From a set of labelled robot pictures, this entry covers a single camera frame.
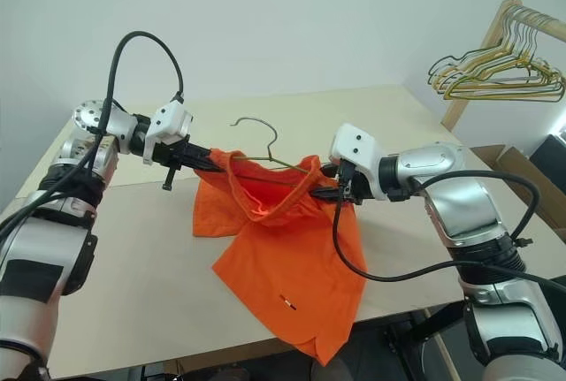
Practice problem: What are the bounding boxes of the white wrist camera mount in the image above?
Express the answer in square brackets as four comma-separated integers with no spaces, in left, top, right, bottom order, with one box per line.
[328,123,386,179]
[141,102,195,165]

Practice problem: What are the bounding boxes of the bunch of wire hangers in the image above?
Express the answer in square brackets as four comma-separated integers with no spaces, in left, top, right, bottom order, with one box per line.
[434,7,566,95]

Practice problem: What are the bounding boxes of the silver wire hanger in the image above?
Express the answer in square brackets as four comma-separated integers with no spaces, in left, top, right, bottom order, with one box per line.
[450,5,563,87]

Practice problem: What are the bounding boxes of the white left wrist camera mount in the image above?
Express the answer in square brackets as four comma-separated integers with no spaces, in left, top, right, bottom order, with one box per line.
[141,102,195,165]

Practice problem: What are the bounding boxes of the light wooden stick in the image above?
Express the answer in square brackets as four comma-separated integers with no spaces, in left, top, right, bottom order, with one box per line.
[423,307,457,381]

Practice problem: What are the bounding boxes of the black box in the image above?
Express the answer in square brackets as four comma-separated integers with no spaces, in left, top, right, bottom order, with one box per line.
[527,132,566,184]

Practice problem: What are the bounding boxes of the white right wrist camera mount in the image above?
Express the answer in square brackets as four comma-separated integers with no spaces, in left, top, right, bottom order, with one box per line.
[328,123,386,179]

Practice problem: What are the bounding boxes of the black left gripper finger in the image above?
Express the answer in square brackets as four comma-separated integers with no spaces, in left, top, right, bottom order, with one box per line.
[189,144,223,163]
[185,156,227,174]

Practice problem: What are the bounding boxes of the olive green wire hanger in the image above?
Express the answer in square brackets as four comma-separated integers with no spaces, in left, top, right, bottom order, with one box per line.
[230,116,320,177]

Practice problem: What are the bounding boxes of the black table frame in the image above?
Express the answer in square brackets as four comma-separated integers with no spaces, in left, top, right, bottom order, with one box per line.
[351,299,470,381]

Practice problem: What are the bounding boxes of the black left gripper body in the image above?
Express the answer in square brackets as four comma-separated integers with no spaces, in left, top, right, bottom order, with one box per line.
[151,134,198,192]

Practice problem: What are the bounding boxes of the orange shorts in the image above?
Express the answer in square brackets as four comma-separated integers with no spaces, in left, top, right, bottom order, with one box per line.
[191,149,370,367]

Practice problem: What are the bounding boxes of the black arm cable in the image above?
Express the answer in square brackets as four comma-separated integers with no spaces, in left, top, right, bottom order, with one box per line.
[0,30,186,243]
[331,170,566,294]

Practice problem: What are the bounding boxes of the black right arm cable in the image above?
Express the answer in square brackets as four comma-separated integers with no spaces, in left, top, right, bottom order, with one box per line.
[331,170,566,294]

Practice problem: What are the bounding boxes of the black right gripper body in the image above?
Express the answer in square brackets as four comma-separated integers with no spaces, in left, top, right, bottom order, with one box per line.
[328,159,378,206]

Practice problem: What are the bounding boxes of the dark green wire hanger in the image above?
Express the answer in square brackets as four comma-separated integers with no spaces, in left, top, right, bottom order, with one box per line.
[427,4,562,90]

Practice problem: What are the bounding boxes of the yellow-green wire hanger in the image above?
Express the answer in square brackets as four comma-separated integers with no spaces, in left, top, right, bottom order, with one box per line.
[442,11,566,103]

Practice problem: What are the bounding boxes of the wooden clothes rack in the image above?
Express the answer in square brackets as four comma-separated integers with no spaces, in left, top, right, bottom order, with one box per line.
[440,0,566,131]

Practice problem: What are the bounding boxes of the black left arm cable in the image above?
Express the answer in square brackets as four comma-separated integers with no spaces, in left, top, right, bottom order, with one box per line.
[0,30,186,243]

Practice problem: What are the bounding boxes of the brown cardboard box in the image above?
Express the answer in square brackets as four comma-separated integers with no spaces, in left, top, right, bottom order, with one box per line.
[470,143,566,241]

